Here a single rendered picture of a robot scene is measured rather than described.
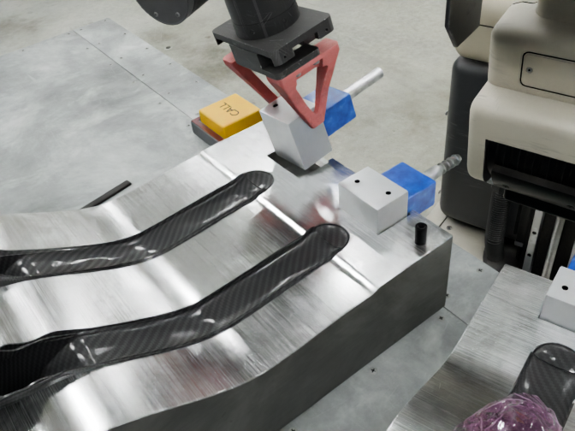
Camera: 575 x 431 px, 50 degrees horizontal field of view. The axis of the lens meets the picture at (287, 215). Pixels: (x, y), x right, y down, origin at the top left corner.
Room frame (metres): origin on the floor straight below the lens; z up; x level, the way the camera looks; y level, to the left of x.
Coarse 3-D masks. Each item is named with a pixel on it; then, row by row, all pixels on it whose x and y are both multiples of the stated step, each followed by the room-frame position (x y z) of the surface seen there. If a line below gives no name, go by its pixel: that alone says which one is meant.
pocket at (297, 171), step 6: (270, 156) 0.52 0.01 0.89; (276, 156) 0.52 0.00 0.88; (276, 162) 0.52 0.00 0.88; (282, 162) 0.52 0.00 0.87; (288, 162) 0.53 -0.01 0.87; (318, 162) 0.51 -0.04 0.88; (288, 168) 0.52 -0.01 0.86; (294, 168) 0.52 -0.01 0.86; (300, 168) 0.52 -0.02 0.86; (312, 168) 0.52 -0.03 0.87; (294, 174) 0.51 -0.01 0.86; (300, 174) 0.51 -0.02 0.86
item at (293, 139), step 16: (368, 80) 0.55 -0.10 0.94; (336, 96) 0.52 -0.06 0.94; (352, 96) 0.54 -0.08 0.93; (272, 112) 0.51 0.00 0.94; (288, 112) 0.50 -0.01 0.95; (336, 112) 0.51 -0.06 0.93; (352, 112) 0.52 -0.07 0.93; (272, 128) 0.51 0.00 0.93; (288, 128) 0.48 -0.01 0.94; (304, 128) 0.48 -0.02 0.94; (320, 128) 0.49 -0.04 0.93; (336, 128) 0.51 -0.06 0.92; (272, 144) 0.52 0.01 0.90; (288, 144) 0.49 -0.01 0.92; (304, 144) 0.48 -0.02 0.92; (320, 144) 0.49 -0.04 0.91; (288, 160) 0.50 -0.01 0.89; (304, 160) 0.48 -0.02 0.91
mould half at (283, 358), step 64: (256, 128) 0.57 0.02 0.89; (128, 192) 0.49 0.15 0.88; (192, 192) 0.47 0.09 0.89; (320, 192) 0.45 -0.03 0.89; (192, 256) 0.39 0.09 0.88; (256, 256) 0.38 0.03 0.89; (384, 256) 0.35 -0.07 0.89; (448, 256) 0.37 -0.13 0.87; (0, 320) 0.29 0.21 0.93; (64, 320) 0.30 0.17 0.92; (128, 320) 0.31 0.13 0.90; (256, 320) 0.31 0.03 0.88; (320, 320) 0.30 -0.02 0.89; (384, 320) 0.33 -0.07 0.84; (64, 384) 0.24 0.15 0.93; (128, 384) 0.24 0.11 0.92; (192, 384) 0.25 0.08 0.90; (256, 384) 0.26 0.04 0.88; (320, 384) 0.29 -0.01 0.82
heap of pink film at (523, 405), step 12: (516, 396) 0.23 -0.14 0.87; (528, 396) 0.23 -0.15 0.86; (492, 408) 0.21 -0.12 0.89; (504, 408) 0.21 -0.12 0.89; (516, 408) 0.21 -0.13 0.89; (528, 408) 0.21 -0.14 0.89; (540, 408) 0.20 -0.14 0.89; (468, 420) 0.20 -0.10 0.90; (480, 420) 0.19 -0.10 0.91; (492, 420) 0.19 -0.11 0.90; (504, 420) 0.19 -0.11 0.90; (516, 420) 0.19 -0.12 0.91; (528, 420) 0.19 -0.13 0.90; (540, 420) 0.19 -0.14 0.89; (552, 420) 0.20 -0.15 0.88
